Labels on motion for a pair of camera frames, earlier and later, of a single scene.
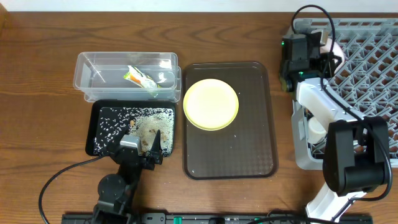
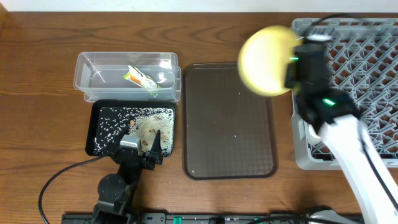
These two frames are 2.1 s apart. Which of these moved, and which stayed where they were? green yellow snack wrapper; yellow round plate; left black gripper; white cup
Moved: yellow round plate
Stayed: green yellow snack wrapper; white cup; left black gripper
